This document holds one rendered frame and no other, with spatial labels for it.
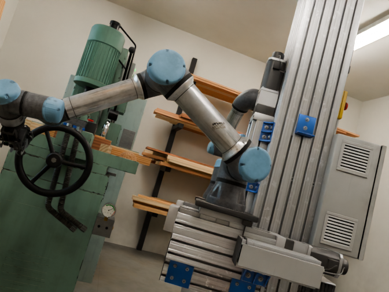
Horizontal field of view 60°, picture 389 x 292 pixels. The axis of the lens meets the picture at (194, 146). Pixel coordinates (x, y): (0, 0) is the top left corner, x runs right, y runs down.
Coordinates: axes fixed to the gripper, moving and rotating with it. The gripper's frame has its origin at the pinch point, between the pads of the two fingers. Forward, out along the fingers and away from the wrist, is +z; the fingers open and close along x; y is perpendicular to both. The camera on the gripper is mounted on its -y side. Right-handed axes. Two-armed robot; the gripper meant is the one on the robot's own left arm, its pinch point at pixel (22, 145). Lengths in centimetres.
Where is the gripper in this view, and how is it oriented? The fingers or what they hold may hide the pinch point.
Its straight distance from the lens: 139.4
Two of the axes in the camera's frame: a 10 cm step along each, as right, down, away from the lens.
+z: -2.9, 5.2, 8.1
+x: 9.5, 2.2, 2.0
